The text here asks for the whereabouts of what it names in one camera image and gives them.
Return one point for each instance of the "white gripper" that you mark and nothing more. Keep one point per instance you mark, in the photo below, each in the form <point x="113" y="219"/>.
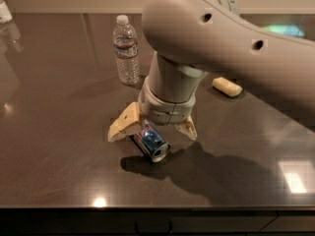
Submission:
<point x="165" y="109"/>

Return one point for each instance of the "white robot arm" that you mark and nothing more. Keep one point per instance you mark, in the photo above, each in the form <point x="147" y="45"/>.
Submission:
<point x="192" y="38"/>

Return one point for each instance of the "white object at table corner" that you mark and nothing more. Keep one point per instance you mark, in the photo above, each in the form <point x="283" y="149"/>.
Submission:
<point x="5" y="14"/>

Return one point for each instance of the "blue silver redbull can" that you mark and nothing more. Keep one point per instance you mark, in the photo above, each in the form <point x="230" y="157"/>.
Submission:
<point x="151" y="143"/>

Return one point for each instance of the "clear plastic water bottle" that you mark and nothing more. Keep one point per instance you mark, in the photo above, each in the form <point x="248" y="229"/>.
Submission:
<point x="126" y="51"/>

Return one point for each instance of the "yellow sponge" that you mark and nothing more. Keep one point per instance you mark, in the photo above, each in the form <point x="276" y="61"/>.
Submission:
<point x="227" y="87"/>

